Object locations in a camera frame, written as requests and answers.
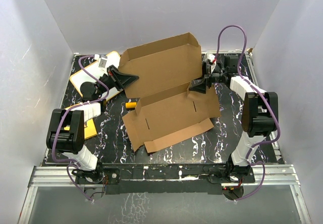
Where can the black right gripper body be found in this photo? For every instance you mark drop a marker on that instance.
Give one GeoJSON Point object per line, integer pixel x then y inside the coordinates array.
{"type": "Point", "coordinates": [212, 77]}

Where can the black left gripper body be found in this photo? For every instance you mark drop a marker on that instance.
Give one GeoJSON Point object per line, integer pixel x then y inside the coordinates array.
{"type": "Point", "coordinates": [111, 82]}

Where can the brown cardboard box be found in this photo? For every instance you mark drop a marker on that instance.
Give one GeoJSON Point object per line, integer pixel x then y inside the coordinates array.
{"type": "Point", "coordinates": [167, 111]}

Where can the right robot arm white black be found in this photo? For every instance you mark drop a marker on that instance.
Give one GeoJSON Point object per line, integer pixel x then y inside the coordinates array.
{"type": "Point", "coordinates": [259, 113]}

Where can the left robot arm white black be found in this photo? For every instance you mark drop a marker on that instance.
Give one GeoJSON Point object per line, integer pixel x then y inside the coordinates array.
{"type": "Point", "coordinates": [66, 129]}

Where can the small yellow cylinder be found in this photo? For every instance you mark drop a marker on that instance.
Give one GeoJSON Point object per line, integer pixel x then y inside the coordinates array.
{"type": "Point", "coordinates": [130, 105]}

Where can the yellow notebook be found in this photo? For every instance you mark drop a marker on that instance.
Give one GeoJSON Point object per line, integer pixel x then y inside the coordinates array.
{"type": "Point", "coordinates": [88, 130]}

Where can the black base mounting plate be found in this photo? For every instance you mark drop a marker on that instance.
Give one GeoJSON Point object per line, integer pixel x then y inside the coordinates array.
{"type": "Point", "coordinates": [207, 178]}

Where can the whiteboard with orange frame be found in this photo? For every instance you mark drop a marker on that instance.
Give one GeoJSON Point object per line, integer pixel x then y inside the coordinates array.
{"type": "Point", "coordinates": [80, 77]}

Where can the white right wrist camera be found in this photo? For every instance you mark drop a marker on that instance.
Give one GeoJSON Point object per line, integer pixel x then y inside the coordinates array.
{"type": "Point", "coordinates": [211, 61]}

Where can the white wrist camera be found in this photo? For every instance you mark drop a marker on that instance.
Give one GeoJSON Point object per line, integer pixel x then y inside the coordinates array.
{"type": "Point", "coordinates": [211, 61]}
{"type": "Point", "coordinates": [102, 60]}

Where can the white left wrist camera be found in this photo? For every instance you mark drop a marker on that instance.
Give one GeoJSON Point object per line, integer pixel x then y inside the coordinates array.
{"type": "Point", "coordinates": [102, 60]}

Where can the aluminium rail frame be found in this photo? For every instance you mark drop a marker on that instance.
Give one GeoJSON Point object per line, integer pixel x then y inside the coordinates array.
{"type": "Point", "coordinates": [51, 198]}

